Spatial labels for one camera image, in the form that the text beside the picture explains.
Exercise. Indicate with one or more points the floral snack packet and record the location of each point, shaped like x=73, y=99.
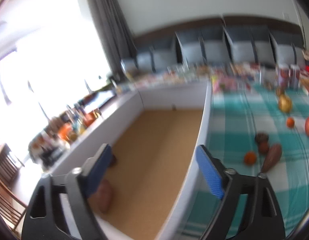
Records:
x=226, y=84

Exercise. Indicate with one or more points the red white carton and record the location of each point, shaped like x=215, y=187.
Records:
x=294, y=76
x=283, y=75

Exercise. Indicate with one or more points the wooden chair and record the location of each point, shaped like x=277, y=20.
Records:
x=12, y=209

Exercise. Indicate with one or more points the white foam box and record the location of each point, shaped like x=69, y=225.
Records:
x=153, y=133

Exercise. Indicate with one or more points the red white carton left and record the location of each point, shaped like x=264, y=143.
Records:
x=283, y=75

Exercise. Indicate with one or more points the clear bag of snacks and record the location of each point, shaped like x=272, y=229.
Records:
x=129, y=68

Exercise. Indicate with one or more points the grey cushion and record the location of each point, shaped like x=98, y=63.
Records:
x=288, y=48
x=203, y=45
x=250, y=44
x=157, y=55

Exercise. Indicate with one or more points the teal plaid tablecloth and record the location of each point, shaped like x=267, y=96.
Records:
x=234, y=121

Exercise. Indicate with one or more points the sweet potato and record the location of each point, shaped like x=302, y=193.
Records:
x=272, y=158
x=102, y=198

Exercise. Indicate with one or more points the small orange tangerine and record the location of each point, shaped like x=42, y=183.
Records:
x=250, y=158
x=290, y=122

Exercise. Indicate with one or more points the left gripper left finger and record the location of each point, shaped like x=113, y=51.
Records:
x=59, y=207

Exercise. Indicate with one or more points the yellow apple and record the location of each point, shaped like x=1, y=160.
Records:
x=285, y=104

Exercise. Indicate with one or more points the red white carton right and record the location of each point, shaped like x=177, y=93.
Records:
x=294, y=76

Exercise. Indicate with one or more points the fruit tray on sideboard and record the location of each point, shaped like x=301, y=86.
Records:
x=48, y=146

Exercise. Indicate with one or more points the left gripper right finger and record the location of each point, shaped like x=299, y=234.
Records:
x=262, y=217

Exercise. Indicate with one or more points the grey curtain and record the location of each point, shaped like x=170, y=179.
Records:
x=116, y=37

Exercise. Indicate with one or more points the dark mangosteen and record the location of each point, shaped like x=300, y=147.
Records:
x=261, y=137
x=113, y=161

